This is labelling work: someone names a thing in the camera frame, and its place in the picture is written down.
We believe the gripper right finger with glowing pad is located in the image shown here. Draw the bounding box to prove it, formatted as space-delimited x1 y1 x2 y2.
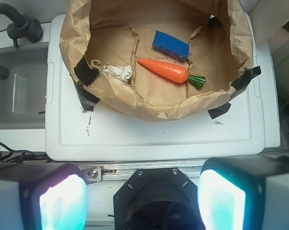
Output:
198 157 289 230

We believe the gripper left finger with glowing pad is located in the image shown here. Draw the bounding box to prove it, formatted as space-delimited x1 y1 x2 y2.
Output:
0 163 89 230

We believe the blue sponge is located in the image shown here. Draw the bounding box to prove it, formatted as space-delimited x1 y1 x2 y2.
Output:
152 30 189 61

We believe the white plastic bin lid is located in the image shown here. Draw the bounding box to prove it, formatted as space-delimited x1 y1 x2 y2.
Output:
45 15 266 161

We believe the black tape piece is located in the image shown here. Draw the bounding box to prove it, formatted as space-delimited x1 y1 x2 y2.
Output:
74 55 100 112
208 103 231 119
230 66 261 100

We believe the grey sink basin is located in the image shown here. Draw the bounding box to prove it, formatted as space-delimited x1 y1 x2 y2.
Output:
0 42 48 129

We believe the orange toy carrot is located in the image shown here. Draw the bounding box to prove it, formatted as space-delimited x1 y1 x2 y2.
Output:
137 58 206 88

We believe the crumpled white paper ball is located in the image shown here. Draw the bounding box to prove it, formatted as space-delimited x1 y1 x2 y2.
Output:
90 59 133 85

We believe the brown paper bag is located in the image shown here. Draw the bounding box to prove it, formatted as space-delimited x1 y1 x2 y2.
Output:
60 0 254 122

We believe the aluminium frame rail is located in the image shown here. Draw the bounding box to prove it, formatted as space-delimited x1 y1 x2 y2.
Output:
77 159 206 182

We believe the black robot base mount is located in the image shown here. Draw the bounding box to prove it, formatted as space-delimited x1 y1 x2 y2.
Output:
113 168 206 230

